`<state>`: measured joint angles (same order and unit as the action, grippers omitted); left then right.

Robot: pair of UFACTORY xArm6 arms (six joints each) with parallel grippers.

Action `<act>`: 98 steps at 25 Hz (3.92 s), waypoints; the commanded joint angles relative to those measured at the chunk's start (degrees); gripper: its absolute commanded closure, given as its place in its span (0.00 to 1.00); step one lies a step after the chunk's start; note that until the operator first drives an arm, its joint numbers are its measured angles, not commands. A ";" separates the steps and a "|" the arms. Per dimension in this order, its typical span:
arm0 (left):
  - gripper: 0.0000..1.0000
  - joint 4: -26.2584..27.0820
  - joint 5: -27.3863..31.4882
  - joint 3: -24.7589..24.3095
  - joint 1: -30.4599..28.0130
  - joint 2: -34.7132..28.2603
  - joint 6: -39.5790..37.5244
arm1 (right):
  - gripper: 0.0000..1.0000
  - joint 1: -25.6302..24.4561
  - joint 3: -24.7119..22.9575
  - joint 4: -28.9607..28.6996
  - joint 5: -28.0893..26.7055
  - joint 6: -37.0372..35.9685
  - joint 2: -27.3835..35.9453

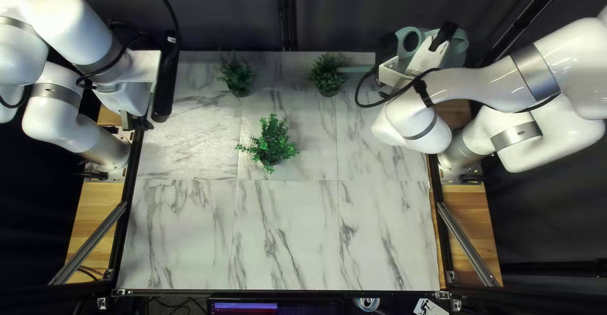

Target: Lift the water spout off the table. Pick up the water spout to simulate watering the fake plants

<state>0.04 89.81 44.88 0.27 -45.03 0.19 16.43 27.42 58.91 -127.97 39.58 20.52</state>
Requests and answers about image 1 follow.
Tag silver round object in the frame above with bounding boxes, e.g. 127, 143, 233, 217
353, 297, 381, 312

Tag small green artificial plant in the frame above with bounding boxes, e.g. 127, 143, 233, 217
307, 53, 348, 99
217, 52, 257, 99
235, 112, 300, 174

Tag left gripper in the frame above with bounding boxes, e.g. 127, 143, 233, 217
95, 82, 155, 132

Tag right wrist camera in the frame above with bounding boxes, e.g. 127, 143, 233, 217
375, 33, 399, 67

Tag pale green watering can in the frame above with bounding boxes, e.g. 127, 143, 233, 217
338, 26, 470, 76

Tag black cable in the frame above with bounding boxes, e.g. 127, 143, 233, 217
0, 0, 182, 109
353, 66, 442, 109

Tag black frame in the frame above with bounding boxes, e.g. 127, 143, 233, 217
47, 0, 607, 312

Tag white printed card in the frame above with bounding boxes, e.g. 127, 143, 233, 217
413, 298, 449, 315

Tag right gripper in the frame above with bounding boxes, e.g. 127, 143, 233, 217
405, 20, 459, 76

